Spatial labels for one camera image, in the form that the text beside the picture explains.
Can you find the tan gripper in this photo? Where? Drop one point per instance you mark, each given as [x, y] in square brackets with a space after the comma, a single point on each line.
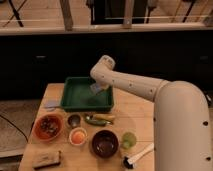
[104, 86]

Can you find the blue sponge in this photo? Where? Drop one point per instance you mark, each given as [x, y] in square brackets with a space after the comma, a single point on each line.
[96, 88]

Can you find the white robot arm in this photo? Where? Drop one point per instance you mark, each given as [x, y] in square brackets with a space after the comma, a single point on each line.
[182, 130]

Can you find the green plastic tray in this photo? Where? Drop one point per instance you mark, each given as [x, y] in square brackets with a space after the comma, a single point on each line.
[78, 97]

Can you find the green chili pepper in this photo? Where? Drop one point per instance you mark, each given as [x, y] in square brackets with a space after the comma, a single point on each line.
[96, 122]

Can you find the small metal cup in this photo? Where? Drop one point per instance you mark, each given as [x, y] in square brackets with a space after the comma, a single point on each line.
[74, 120]

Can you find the small bowl with orange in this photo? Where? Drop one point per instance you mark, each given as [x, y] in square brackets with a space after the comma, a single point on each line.
[77, 136]

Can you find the small blue grey cloth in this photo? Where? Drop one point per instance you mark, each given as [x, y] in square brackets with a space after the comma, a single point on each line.
[51, 105]

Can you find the dark purple bowl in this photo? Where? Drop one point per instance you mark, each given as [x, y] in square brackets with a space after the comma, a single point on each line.
[105, 143]

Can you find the green cup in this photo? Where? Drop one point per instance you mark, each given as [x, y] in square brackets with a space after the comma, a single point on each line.
[128, 140]

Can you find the orange bowl with food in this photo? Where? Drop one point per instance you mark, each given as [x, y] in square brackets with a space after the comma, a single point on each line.
[48, 127]

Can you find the wooden handled utensil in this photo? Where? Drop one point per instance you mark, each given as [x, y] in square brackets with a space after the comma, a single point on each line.
[107, 117]

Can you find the white handled black brush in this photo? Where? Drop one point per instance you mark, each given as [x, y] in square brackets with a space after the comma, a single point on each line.
[129, 162]

